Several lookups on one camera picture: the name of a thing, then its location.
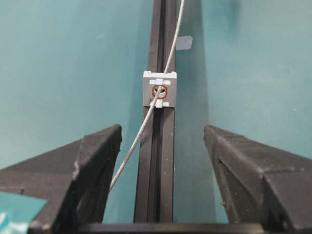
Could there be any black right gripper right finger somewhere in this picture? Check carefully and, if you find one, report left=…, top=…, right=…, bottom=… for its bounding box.
left=204, top=125, right=312, bottom=231

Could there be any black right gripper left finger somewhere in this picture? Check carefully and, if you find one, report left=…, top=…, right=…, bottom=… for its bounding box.
left=0, top=124, right=122, bottom=234

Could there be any thin grey steel wire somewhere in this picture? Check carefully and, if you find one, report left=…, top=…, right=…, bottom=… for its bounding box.
left=109, top=0, right=186, bottom=192

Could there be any blue tape on gripper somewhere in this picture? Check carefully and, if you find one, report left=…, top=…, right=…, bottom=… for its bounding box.
left=0, top=192, right=47, bottom=234

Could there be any translucent tape piece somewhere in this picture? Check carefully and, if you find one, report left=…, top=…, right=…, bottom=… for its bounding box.
left=176, top=36, right=193, bottom=50

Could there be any long black aluminium rail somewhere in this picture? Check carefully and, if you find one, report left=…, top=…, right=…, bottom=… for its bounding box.
left=134, top=0, right=177, bottom=223

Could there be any silver corner bracket with hole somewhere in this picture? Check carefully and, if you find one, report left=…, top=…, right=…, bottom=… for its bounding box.
left=143, top=71, right=177, bottom=108

